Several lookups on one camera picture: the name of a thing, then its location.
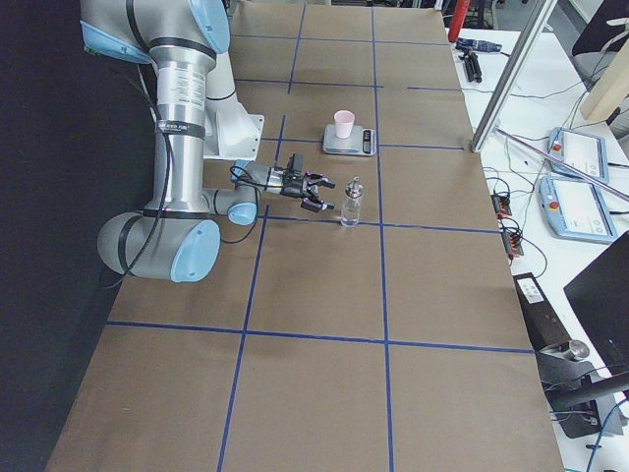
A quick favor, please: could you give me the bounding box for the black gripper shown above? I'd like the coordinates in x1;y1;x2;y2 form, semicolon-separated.
280;169;336;212

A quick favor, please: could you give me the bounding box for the glass sauce bottle metal cap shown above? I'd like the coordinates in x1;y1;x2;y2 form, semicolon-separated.
340;175;363;227

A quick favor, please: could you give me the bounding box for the pink paper cup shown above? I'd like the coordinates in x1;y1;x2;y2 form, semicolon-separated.
333;109;355;139

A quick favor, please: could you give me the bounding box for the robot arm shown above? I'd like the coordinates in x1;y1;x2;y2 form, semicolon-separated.
81;1;329;282

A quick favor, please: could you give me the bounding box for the digital kitchen scale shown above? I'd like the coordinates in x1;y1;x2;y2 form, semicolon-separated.
322;124;377;156

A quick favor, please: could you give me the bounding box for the orange black connector block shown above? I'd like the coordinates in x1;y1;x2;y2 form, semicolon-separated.
490;194;512;219

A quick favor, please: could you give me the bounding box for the black folded tripod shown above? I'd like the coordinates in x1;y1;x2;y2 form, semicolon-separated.
460;49;483;84

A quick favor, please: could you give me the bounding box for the blue folded umbrella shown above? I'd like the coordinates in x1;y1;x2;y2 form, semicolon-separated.
455;37;502;53

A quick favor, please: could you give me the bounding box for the red cylinder bottle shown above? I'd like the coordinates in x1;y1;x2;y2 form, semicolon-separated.
448;0;471;43

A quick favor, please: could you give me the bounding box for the near teach pendant tablet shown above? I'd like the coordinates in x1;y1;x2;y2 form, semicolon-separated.
539;176;618;244

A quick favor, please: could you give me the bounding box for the teach pendant tablet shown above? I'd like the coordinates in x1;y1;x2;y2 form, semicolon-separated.
539;176;618;244
547;128;609;183

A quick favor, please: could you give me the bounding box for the black box with label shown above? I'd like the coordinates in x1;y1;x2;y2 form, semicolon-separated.
513;272;571;351

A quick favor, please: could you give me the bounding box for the far teach pendant tablet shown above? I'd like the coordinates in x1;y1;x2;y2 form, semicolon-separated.
547;128;609;183

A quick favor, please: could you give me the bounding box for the black monitor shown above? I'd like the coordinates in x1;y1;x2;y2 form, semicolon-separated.
564;232;629;366

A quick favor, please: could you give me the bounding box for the wooden plank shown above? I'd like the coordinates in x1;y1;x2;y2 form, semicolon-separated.
580;42;629;121

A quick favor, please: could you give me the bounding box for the black clamp metal knob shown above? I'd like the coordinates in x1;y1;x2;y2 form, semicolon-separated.
536;342;628;439

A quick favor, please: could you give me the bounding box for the black office chair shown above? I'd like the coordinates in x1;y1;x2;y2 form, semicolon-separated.
571;1;628;82

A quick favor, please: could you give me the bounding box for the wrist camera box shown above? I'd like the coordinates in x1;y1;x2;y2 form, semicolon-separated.
287;153;304;175

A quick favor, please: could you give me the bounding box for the aluminium frame post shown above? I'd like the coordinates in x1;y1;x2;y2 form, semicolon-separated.
470;0;557;152

